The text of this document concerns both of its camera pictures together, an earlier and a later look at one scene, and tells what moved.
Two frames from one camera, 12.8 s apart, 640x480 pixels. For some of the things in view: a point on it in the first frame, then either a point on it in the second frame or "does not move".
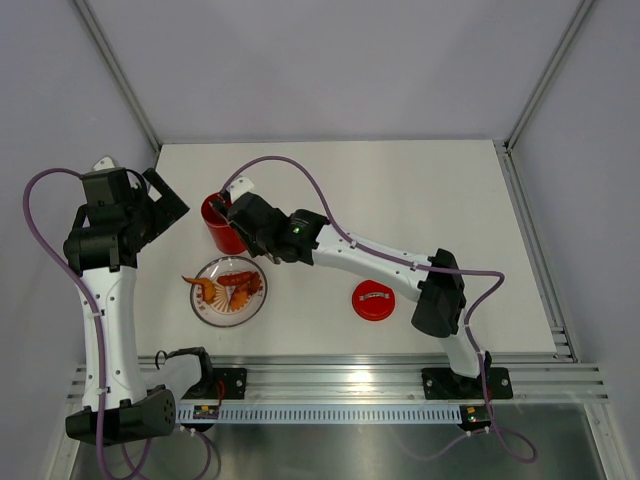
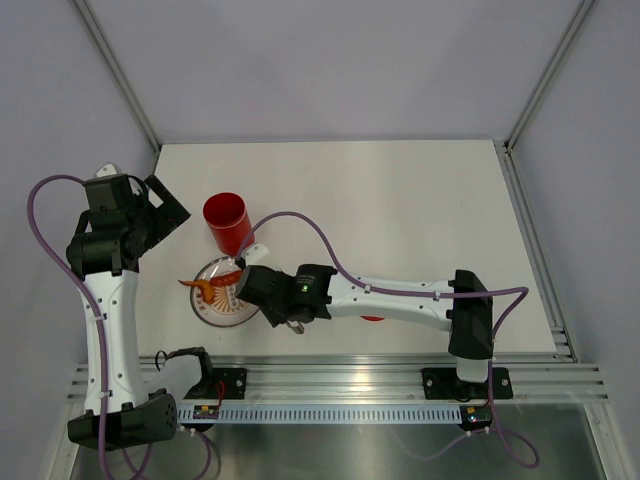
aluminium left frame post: x=118 y=72 does not move
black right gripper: x=251 y=247 → x=274 y=318
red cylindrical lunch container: x=222 y=235 does not move
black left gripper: x=166 y=211 does not move
